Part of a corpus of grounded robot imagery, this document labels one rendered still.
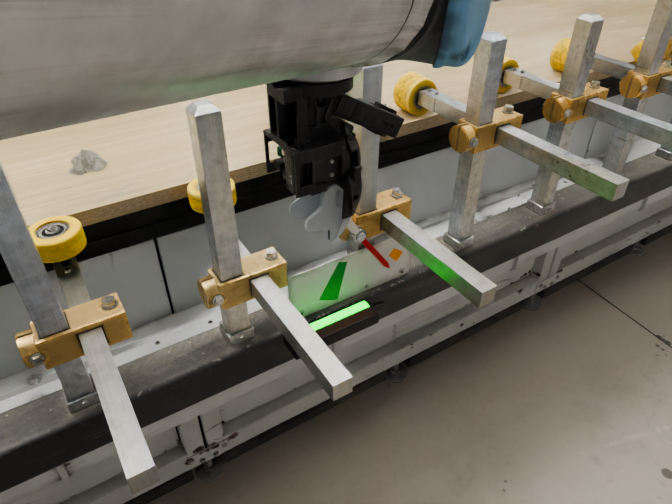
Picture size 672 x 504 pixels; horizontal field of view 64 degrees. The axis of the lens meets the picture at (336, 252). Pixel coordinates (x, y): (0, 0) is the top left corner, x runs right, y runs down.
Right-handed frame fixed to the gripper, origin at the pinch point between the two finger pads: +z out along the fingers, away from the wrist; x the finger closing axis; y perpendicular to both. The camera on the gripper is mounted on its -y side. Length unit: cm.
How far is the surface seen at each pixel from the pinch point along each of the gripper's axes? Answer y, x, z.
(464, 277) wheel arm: -18.4, 6.2, 11.9
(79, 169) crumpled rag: 22, -49, 7
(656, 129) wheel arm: -68, 2, 3
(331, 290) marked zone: -8.3, -14.1, 24.3
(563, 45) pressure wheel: -93, -38, 1
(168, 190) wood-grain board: 10.8, -35.6, 8.4
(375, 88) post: -16.6, -14.7, -10.2
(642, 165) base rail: -106, -15, 28
